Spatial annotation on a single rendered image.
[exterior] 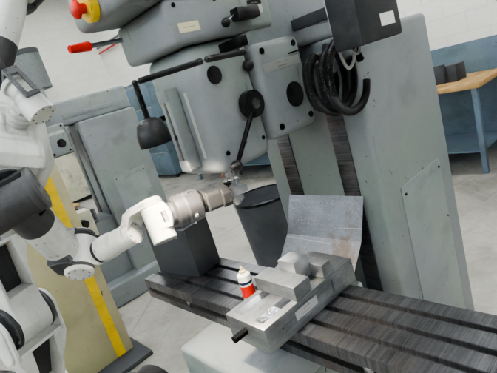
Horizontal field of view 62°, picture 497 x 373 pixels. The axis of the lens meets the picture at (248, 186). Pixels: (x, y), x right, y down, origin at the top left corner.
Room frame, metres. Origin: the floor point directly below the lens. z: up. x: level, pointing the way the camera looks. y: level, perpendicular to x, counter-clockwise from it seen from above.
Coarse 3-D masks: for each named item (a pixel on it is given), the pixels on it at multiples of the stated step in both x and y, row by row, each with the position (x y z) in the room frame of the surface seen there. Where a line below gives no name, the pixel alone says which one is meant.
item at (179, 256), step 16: (192, 224) 1.41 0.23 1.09; (208, 224) 1.46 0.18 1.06; (176, 240) 1.41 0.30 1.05; (192, 240) 1.39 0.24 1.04; (208, 240) 1.44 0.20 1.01; (160, 256) 1.49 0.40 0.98; (176, 256) 1.43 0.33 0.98; (192, 256) 1.37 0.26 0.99; (208, 256) 1.42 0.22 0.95; (176, 272) 1.45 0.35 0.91; (192, 272) 1.39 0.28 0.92
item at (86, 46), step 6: (84, 42) 1.07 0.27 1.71; (90, 42) 1.08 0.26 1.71; (96, 42) 1.09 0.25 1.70; (102, 42) 1.10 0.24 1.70; (108, 42) 1.11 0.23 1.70; (114, 42) 1.12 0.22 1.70; (120, 42) 1.13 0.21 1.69; (72, 48) 1.04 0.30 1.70; (78, 48) 1.05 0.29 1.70; (84, 48) 1.06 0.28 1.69; (90, 48) 1.07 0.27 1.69
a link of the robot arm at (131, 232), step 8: (144, 200) 1.05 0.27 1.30; (152, 200) 1.05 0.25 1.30; (160, 200) 1.07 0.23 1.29; (136, 208) 1.05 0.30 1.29; (144, 208) 1.04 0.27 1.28; (128, 216) 1.06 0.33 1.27; (136, 216) 1.08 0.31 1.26; (128, 224) 1.06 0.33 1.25; (136, 224) 1.10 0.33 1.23; (120, 232) 1.06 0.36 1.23; (128, 232) 1.05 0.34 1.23; (136, 232) 1.08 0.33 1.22; (128, 240) 1.05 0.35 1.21; (136, 240) 1.06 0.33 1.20
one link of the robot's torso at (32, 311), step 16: (16, 240) 1.24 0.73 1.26; (0, 256) 1.22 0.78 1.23; (16, 256) 1.24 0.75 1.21; (0, 272) 1.21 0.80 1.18; (16, 272) 1.25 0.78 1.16; (0, 288) 1.15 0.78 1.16; (16, 288) 1.22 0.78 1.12; (32, 288) 1.22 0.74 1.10; (0, 304) 1.16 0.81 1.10; (16, 304) 1.17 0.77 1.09; (32, 304) 1.20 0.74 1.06; (48, 304) 1.23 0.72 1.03; (0, 320) 1.14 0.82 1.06; (16, 320) 1.15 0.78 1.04; (32, 320) 1.17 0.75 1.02; (48, 320) 1.22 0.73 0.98; (16, 336) 1.14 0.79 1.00; (32, 336) 1.17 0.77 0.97
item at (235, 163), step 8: (240, 96) 1.07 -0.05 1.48; (248, 96) 1.06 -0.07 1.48; (256, 96) 1.08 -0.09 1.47; (240, 104) 1.06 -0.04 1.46; (248, 104) 1.05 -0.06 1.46; (256, 104) 1.07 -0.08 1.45; (264, 104) 1.09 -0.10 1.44; (248, 112) 1.05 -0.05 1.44; (256, 112) 1.07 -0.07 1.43; (248, 120) 1.05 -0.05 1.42; (248, 128) 1.04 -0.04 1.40; (240, 144) 1.02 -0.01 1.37; (240, 152) 1.01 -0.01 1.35; (240, 160) 1.00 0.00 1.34; (232, 168) 0.99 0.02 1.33; (240, 168) 0.99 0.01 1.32
